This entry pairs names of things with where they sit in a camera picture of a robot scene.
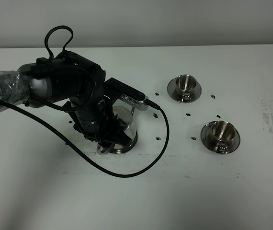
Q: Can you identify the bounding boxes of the stainless steel saucer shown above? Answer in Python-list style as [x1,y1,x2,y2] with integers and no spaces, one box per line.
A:
[201,121,240,154]
[167,77,202,103]

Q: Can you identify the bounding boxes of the stainless steel teapot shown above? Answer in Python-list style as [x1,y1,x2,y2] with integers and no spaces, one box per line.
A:
[97,105,138,155]

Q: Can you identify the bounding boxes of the black left camera cable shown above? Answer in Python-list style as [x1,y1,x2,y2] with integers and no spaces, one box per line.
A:
[0,25,170,178]

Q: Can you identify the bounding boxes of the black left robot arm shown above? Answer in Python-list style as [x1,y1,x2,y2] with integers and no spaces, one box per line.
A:
[0,51,136,151]

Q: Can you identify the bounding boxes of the near stainless steel teacup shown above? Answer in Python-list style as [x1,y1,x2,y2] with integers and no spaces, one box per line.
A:
[209,121,236,154]

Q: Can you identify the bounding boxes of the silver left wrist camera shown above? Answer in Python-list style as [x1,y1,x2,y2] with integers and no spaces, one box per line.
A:
[104,78,148,111]

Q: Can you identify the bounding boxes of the near stainless steel saucer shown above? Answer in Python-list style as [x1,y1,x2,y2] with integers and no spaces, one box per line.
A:
[201,121,240,154]

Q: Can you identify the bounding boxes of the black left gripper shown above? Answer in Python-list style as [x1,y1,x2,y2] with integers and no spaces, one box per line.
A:
[68,95,132,148]

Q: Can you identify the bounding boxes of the steel teapot coaster plate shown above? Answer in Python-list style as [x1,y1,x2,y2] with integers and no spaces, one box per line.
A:
[96,133,138,155]

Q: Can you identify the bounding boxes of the far stainless steel saucer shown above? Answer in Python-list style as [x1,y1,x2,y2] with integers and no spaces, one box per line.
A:
[167,77,202,103]

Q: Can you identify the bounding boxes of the stainless steel teacup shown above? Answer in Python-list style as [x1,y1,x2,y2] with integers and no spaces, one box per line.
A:
[175,74,197,102]
[209,121,236,154]

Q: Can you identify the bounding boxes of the far stainless steel teacup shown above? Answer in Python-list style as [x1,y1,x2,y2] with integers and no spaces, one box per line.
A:
[175,74,197,102]

